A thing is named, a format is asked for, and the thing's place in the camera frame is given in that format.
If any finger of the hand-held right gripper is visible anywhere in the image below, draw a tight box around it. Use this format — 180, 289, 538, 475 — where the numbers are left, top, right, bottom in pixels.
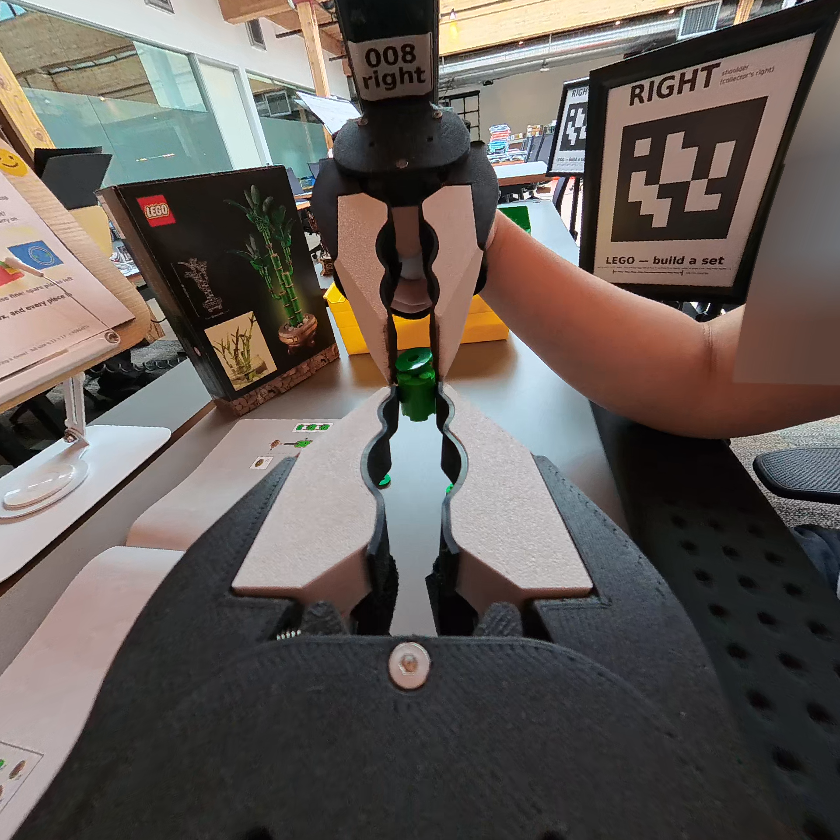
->
336, 190, 401, 385
420, 184, 485, 383

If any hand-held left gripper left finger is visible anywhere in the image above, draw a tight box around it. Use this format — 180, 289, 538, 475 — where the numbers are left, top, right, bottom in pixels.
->
231, 386, 400, 636

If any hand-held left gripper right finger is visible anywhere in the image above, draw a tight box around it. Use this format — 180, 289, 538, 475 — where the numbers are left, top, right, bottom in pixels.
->
427, 386, 595, 636

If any person's right forearm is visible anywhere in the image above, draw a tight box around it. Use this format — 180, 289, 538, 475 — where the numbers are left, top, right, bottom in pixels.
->
482, 209, 840, 439

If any person's right hand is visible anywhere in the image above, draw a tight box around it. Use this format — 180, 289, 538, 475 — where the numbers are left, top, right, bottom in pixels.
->
392, 274, 435, 315

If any yellow plastic bin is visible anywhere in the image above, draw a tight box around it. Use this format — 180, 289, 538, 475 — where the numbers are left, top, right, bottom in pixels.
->
325, 283, 510, 357

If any instruction poster board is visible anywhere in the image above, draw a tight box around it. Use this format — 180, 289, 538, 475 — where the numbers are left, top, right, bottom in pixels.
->
0, 52, 165, 414
297, 91, 358, 126

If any pale grey table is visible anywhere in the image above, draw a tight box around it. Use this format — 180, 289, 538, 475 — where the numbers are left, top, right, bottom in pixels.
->
489, 197, 584, 270

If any open instruction booklet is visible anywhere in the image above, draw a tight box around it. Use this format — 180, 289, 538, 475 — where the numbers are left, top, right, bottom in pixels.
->
0, 419, 342, 840

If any black building set box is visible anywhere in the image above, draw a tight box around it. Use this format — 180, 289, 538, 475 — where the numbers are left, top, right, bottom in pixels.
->
97, 165, 341, 418

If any small framed marker sign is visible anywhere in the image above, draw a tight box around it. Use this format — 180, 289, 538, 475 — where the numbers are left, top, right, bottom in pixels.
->
546, 77, 592, 177

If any white lamp base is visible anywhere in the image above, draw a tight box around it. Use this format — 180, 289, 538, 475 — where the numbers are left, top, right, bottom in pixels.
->
0, 371, 173, 585

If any black perforated panel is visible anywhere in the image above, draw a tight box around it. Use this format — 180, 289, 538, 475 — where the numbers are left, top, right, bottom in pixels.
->
591, 400, 840, 840

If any large framed marker sign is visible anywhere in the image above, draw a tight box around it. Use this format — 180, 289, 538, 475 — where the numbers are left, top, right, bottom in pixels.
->
579, 8, 840, 306

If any black chair armrest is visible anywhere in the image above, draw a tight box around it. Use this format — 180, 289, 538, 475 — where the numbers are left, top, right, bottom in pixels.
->
753, 448, 840, 506

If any black board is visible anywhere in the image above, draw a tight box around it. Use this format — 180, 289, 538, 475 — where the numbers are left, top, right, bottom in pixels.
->
33, 146, 114, 211

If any person's leg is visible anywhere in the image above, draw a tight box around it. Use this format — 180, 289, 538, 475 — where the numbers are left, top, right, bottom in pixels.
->
791, 524, 840, 595

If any silver ventilation duct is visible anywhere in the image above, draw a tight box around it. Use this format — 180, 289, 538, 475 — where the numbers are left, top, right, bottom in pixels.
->
438, 39, 683, 78

